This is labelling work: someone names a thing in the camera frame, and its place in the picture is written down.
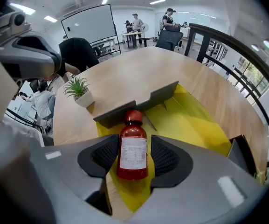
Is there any red bottle with white label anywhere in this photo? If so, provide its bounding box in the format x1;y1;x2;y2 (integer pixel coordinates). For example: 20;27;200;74
117;110;149;181

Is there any glass window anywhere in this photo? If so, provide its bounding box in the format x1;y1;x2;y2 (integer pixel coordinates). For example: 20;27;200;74
235;56;269;100

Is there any black office chair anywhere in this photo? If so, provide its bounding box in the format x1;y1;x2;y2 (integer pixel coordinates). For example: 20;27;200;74
155;29;184;52

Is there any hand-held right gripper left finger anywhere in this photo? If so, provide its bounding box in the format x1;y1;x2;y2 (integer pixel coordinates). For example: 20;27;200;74
29;134;125;224

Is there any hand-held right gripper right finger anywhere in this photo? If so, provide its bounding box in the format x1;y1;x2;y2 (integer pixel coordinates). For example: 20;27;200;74
127;135;267;224

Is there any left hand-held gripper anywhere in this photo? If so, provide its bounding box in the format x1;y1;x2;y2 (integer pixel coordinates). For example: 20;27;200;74
0;10;62;79

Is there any standing fan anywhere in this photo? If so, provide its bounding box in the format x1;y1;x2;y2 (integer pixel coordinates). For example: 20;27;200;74
140;22;150;48

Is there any white whiteboard with black frame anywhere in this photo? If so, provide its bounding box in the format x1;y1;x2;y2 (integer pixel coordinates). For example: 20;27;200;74
61;4;122;56

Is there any yellow tray with grey flaps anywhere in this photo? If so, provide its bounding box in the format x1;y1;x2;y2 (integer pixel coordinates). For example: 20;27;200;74
93;80;257;213

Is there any white shelving unit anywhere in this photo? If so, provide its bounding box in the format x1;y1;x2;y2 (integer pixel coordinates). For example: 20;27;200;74
206;41;228;63

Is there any black metal railing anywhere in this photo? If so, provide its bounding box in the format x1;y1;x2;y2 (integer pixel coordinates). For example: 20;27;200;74
184;23;269;169

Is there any small light table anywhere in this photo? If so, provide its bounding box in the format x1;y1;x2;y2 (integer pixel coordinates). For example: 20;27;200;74
121;31;144;49

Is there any potted green plant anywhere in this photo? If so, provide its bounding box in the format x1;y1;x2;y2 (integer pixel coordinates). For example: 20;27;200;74
63;76;96;109

